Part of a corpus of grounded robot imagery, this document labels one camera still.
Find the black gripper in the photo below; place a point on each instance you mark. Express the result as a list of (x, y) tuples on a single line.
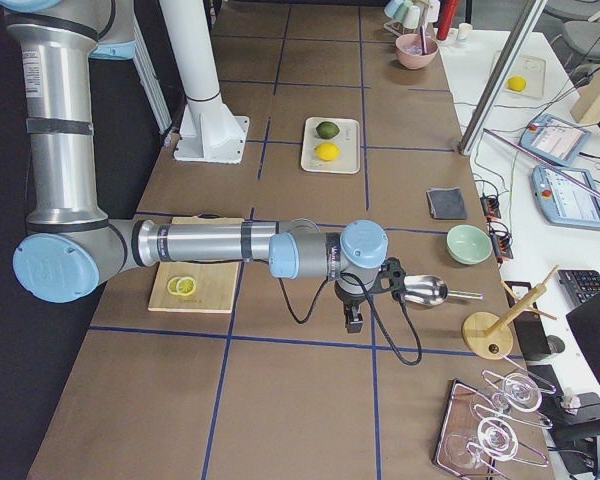
[(348, 300)]

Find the yellow lemon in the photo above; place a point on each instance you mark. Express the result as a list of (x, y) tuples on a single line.
[(327, 151)]

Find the green lime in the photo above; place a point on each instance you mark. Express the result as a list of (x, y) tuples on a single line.
[(327, 130)]

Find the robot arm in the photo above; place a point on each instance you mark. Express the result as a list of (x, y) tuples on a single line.
[(253, 67)]

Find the cream rabbit print tray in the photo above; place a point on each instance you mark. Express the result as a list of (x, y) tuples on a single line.
[(348, 141)]

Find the steel scoop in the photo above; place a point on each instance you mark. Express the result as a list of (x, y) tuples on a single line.
[(430, 290)]

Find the mint green bowl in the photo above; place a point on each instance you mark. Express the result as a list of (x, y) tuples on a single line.
[(468, 244)]

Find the round wooden stand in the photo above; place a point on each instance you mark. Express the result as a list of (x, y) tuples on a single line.
[(489, 336)]

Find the bamboo cutting board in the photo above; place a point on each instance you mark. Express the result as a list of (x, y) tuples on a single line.
[(216, 285)]

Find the grey folded cloth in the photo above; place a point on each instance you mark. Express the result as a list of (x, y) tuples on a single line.
[(446, 204)]

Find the orange black connector boxes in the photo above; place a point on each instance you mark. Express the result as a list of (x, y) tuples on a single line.
[(499, 234)]

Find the lemon slice front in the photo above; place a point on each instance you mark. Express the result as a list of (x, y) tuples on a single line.
[(185, 286)]

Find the lemon slice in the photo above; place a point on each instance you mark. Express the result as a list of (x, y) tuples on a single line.
[(171, 286), (185, 286)]

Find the clear wine glass far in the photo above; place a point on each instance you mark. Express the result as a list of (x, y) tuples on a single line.
[(514, 390)]

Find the clear wine glass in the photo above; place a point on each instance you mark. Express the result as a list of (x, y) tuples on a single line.
[(514, 390), (493, 439)]

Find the lemon slice back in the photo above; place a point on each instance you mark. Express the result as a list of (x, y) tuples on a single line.
[(171, 286)]

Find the clear wine glass near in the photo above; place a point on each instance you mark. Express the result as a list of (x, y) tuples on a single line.
[(493, 439)]

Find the black keyboard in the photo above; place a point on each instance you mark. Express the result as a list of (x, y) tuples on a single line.
[(579, 285)]

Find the near teach pendant tablet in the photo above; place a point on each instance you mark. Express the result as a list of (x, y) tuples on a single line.
[(562, 202)]

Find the teach pendant tablet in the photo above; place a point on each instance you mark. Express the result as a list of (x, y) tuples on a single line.
[(562, 202), (555, 140)]

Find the far teach pendant tablet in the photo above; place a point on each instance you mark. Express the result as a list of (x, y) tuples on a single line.
[(555, 140)]

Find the pink bowl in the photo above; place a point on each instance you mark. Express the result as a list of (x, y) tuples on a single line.
[(414, 62)]

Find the clear bubble wrap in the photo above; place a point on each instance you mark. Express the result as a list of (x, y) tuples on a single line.
[(414, 48)]

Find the reacher grabber stick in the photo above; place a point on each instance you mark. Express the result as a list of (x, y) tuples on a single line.
[(558, 170)]

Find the spare lemon right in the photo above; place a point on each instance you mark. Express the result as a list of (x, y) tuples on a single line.
[(516, 84)]

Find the black and silver tongs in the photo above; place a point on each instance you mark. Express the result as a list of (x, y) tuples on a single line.
[(423, 39)]

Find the mint green cup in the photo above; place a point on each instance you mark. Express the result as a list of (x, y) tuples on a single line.
[(401, 9)]

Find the white cup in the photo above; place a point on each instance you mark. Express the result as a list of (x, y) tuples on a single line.
[(412, 17)]

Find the blue cup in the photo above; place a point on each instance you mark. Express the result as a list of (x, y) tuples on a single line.
[(391, 8)]

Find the red bottle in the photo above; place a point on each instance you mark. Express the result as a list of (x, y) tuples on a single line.
[(446, 17)]

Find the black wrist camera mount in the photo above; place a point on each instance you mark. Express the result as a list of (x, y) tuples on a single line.
[(390, 279)]

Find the black frame object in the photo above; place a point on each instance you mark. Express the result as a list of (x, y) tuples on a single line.
[(465, 408)]

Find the wire glass holder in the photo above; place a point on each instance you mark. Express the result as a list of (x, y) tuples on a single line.
[(478, 431)]

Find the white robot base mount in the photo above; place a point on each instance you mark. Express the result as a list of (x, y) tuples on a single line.
[(209, 131)]

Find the aluminium frame post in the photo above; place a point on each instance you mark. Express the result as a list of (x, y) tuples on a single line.
[(523, 27)]

